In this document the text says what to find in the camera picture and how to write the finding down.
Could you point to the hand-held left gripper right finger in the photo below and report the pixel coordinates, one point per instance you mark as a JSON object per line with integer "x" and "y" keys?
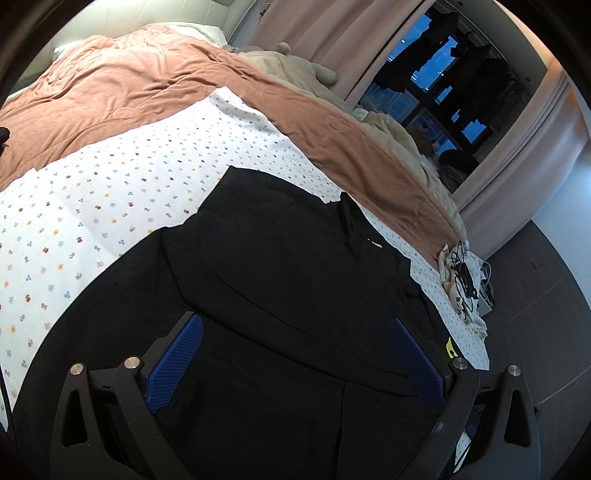
{"x": 418, "y": 360}

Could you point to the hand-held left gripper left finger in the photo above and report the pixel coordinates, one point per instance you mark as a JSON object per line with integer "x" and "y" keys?
{"x": 178, "y": 360}

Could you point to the black jacket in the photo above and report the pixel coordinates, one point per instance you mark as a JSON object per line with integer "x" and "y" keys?
{"x": 286, "y": 286}

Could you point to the white power strip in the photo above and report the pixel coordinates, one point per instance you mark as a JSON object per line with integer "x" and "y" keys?
{"x": 485, "y": 290}

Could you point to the white floral bed sheet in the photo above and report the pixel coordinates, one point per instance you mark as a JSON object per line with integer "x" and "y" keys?
{"x": 115, "y": 194}

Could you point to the dark round object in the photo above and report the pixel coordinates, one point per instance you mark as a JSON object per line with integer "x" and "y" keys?
{"x": 457, "y": 160}

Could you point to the brown plush toy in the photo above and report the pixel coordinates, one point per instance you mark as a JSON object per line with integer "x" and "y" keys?
{"x": 422, "y": 140}

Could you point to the pink curtain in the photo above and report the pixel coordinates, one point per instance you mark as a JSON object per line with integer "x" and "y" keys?
{"x": 323, "y": 32}
{"x": 521, "y": 152}

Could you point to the dark hanging garment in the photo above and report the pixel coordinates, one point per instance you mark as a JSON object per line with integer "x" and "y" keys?
{"x": 485, "y": 87}
{"x": 436, "y": 41}

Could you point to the orange-brown blanket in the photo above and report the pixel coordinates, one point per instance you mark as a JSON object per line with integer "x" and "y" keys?
{"x": 138, "y": 78}

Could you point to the white pillow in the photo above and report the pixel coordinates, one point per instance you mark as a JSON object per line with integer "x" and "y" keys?
{"x": 207, "y": 32}

